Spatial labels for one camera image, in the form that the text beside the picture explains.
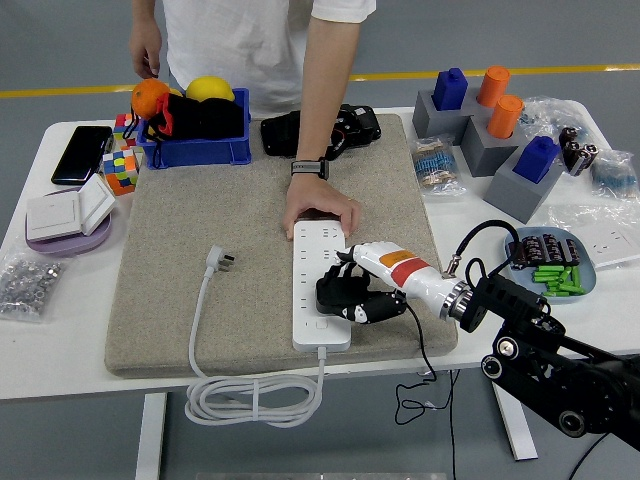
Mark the purple oval tray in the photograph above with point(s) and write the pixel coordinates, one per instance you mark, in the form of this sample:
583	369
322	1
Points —
65	246

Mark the white wall socket panel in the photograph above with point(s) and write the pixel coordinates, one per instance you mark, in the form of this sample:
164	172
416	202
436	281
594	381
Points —
612	245

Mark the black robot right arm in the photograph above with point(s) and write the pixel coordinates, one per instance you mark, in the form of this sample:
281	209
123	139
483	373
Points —
520	305

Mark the person's right hand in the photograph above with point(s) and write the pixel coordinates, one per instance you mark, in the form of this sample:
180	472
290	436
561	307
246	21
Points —
146	45

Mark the black cylinder battery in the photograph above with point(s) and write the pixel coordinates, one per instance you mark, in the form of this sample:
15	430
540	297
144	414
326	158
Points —
573	156
586	159
567	137

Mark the grey block holder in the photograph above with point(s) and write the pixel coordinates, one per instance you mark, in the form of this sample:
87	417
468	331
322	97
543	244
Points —
472	107
482	155
515	200
430	125

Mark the large white wall switch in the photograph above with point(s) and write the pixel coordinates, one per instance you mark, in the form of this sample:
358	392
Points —
52	215

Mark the clear bag of blue resistors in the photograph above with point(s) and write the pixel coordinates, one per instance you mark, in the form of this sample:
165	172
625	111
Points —
612	177

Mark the person's left hand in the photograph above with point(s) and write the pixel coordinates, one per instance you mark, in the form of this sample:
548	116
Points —
320	195

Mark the black smartphone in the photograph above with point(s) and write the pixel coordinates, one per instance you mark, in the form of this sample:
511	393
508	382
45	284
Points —
82	155

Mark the light blue plate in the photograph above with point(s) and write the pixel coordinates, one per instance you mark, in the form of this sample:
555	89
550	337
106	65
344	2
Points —
589	282

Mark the black open electronic device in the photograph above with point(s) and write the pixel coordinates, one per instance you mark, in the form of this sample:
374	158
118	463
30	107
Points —
280	135

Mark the person's left forearm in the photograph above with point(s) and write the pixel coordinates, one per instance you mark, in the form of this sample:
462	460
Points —
325	100

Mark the grey-brown felt mat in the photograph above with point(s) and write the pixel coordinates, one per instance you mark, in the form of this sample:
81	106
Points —
225	200

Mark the white table leg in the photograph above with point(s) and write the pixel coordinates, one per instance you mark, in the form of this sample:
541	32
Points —
522	445
150	440

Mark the small yellow fruit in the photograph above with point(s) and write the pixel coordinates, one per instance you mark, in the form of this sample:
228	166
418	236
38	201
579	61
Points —
176	92

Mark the white power strip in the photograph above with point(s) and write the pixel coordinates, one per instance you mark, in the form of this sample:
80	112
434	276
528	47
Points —
305	280

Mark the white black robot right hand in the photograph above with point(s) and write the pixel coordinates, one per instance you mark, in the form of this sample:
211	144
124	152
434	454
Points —
415	275

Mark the large colourful puzzle cube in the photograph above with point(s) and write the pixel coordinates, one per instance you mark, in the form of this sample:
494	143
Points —
120	170

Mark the orange cylinder peg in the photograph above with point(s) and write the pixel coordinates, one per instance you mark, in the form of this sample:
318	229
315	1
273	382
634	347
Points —
492	85
504	117

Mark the blue plastic bin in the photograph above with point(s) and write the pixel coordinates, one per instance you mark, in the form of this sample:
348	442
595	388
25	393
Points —
200	150

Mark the orange fruit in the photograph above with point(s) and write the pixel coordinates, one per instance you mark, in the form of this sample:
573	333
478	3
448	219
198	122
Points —
147	97

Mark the crumpled clear bag blue parts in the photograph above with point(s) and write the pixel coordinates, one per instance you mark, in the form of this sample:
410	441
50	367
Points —
550	117

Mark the clear bag of metal nuts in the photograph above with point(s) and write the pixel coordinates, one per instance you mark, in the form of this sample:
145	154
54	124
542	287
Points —
25	285

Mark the blue square peg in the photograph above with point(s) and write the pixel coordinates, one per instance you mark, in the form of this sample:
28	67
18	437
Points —
535	160
450	90

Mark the yellow lemon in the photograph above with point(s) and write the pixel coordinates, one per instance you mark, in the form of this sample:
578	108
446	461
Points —
210	87

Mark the black capacitor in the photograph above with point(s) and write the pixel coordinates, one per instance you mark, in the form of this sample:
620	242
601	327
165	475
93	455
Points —
532	249
517	262
552	247
571	250

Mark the person's right forearm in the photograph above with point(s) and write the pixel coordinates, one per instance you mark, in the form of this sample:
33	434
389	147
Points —
146	8

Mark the small colourful puzzle cube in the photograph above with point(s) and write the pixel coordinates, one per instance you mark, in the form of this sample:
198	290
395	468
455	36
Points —
122	130

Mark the green cylinder cell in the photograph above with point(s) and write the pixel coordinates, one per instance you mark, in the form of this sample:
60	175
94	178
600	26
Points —
553	285
566	276
547	277
576	277
547	270
562	293

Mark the person's torso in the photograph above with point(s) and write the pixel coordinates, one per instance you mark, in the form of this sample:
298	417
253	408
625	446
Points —
240	50

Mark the small white wall switch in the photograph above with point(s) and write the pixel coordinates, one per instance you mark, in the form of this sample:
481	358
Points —
97	202

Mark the grey black wristband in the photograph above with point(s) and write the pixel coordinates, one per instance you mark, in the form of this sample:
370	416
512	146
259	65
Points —
310	167

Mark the clear bag of striped resistors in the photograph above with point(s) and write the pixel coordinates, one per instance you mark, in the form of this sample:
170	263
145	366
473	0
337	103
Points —
435	167

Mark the large clear plastic bag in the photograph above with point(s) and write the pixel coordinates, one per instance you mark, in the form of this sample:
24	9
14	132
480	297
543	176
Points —
570	215

